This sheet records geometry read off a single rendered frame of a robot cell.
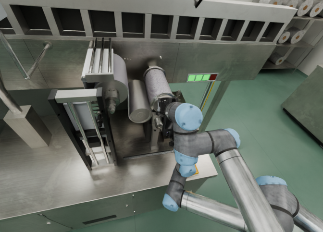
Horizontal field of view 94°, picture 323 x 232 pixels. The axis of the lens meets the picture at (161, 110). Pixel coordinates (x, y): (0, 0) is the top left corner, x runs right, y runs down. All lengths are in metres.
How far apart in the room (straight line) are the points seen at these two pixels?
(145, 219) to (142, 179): 0.90
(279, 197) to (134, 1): 1.04
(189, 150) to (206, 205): 0.33
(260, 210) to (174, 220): 1.40
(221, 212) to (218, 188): 1.33
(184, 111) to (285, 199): 0.55
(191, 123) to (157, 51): 0.64
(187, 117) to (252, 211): 0.28
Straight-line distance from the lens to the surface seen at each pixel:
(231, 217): 0.75
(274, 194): 0.79
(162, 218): 1.82
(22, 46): 1.06
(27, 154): 1.20
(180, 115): 0.42
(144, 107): 0.79
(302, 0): 4.43
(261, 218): 0.49
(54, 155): 1.12
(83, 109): 0.64
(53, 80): 1.13
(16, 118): 1.01
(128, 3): 0.89
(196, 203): 0.75
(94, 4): 0.90
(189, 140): 0.46
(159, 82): 0.82
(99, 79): 0.63
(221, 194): 2.05
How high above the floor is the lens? 1.79
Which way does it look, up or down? 45 degrees down
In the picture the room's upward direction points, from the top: 9 degrees clockwise
